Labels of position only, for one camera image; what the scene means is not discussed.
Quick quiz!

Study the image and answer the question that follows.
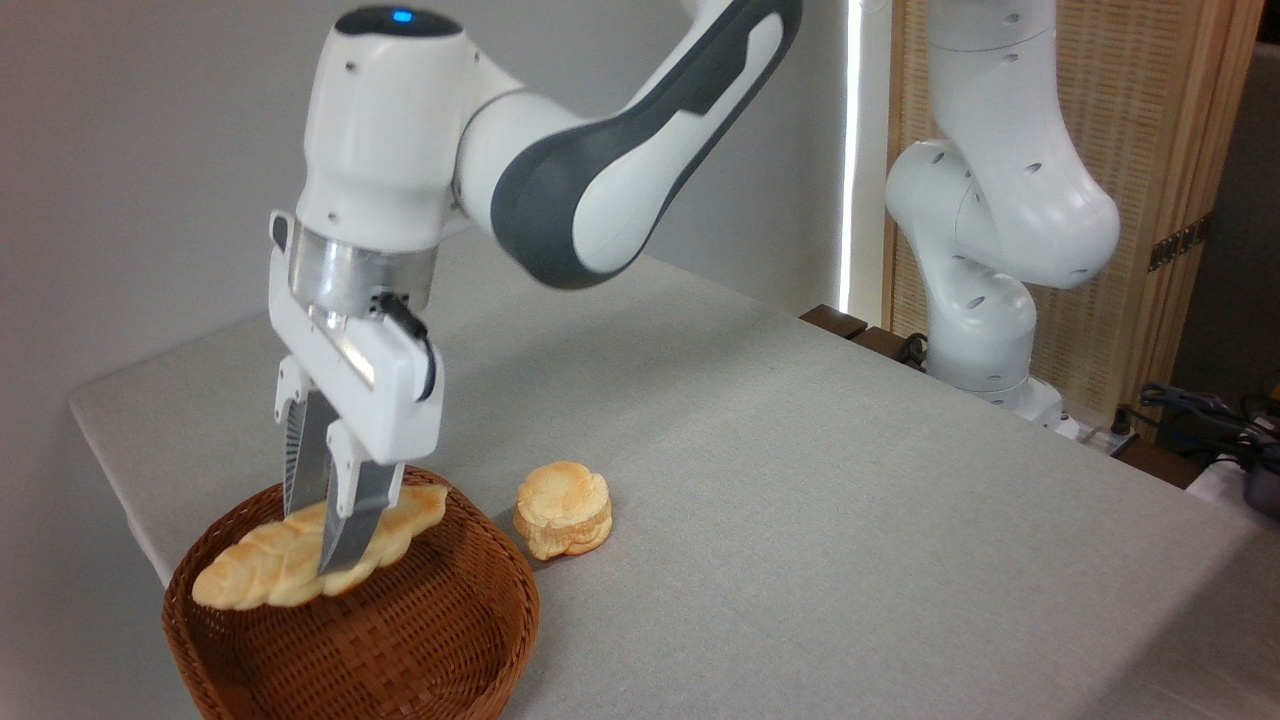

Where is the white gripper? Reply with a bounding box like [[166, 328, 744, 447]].
[[268, 210, 446, 576]]

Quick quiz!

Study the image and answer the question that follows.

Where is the long braided bread loaf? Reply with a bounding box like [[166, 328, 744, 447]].
[[192, 484, 449, 611]]

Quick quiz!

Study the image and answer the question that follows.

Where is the round flat bread bun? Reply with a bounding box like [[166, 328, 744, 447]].
[[514, 460, 613, 561]]

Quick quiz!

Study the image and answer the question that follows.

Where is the brown woven wicker basket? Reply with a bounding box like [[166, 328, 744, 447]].
[[162, 466, 541, 720]]

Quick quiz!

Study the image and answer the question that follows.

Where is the grey tablecloth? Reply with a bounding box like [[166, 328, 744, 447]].
[[68, 228, 1280, 720]]

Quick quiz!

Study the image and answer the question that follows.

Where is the dark brown wooden table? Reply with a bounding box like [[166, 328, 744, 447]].
[[800, 304, 1211, 491]]

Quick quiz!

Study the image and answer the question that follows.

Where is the white power strip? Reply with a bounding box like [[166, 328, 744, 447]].
[[1060, 415, 1141, 458]]

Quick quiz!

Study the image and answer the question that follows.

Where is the dark metal screen hinge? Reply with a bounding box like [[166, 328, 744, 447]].
[[1148, 215, 1213, 273]]

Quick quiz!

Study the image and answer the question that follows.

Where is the wooden rattan folding screen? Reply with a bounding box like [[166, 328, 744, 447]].
[[882, 0, 1266, 441]]

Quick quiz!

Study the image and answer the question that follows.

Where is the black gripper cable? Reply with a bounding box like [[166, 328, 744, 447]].
[[372, 292, 439, 403]]

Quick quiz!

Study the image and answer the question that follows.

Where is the black cable bundle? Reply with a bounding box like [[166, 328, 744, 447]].
[[1138, 383, 1280, 516]]

